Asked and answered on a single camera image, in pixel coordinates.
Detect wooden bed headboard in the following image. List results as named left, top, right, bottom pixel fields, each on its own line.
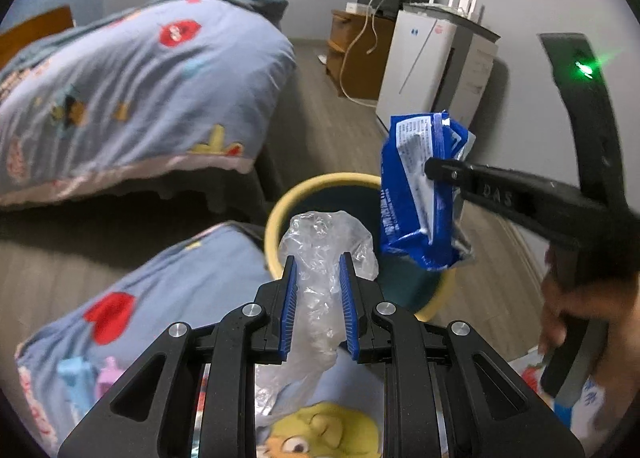
left=0, top=5, right=74, bottom=68

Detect white power cable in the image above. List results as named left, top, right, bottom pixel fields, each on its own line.
left=338, top=0, right=404, bottom=109

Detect wooden TV cabinet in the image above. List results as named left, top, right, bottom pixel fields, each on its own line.
left=326, top=10, right=395, bottom=100

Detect clear plastic bag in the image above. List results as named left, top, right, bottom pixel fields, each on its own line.
left=255, top=211, right=378, bottom=426

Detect yellow-rimmed teal trash bin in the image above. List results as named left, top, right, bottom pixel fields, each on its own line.
left=264, top=172, right=456, bottom=322

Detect blue cartoon bed duvet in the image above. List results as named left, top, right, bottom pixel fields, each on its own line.
left=1, top=0, right=296, bottom=207

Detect white wifi router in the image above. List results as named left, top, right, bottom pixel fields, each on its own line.
left=413, top=0, right=480, bottom=20

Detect blue snack wrapper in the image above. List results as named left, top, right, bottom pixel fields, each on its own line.
left=380, top=111, right=475, bottom=271

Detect strawberry print paper box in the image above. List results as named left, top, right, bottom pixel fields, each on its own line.
left=508, top=346, right=609, bottom=444

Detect white air purifier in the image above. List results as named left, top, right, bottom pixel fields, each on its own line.
left=376, top=5, right=500, bottom=129

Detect person's right hand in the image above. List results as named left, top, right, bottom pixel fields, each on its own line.
left=538, top=271, right=639, bottom=426

